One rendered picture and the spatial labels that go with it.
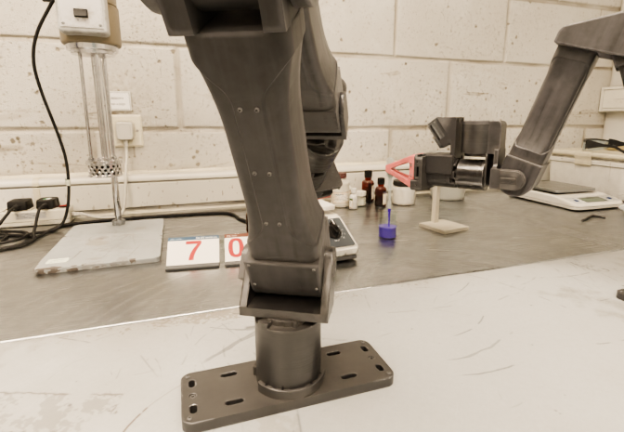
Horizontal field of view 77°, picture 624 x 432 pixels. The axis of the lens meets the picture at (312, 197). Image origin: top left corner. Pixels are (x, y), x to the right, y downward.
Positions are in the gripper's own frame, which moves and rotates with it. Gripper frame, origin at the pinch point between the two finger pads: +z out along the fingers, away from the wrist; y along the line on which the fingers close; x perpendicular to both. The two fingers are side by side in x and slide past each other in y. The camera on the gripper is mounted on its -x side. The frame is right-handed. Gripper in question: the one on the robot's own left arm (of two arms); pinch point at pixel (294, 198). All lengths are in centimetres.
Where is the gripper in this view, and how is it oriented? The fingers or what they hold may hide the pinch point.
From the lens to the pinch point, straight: 67.6
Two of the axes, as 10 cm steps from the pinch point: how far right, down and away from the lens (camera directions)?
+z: -2.2, 4.1, 8.9
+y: -9.2, 2.2, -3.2
